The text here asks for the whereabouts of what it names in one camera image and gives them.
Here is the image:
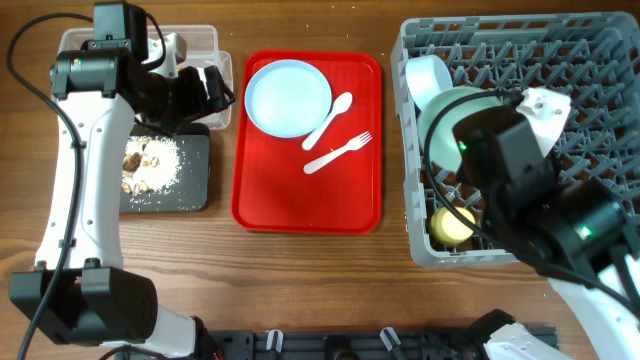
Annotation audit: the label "light blue bowl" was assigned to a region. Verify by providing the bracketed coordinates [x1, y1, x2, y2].
[406, 55, 453, 110]

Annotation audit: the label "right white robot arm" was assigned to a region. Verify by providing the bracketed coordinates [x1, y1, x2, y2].
[453, 106, 639, 359]

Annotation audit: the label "yellow plastic cup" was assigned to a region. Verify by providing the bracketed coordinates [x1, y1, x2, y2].
[429, 207, 474, 246]

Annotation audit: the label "white plastic spoon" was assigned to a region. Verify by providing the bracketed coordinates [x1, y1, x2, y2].
[302, 92, 353, 151]

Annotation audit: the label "grey dishwasher rack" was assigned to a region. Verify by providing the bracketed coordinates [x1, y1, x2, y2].
[390, 12, 639, 267]

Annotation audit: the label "white plastic fork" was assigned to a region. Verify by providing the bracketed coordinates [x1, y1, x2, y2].
[303, 132, 373, 174]

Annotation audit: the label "black waste tray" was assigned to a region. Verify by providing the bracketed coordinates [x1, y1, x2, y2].
[120, 123, 211, 214]

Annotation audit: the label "rice and food scraps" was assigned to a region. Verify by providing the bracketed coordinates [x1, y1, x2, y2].
[121, 136, 182, 196]

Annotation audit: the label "black mounting rail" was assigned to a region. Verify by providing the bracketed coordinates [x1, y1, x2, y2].
[211, 328, 488, 360]

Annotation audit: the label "green bowl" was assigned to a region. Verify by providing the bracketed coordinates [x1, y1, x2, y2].
[417, 86, 502, 172]

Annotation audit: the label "clear plastic waste bin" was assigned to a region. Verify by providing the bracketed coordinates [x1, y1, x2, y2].
[50, 24, 235, 131]

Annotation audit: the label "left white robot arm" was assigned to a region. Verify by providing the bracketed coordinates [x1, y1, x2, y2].
[9, 1, 235, 359]

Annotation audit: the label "light blue plate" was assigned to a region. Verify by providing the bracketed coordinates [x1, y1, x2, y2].
[244, 59, 333, 138]

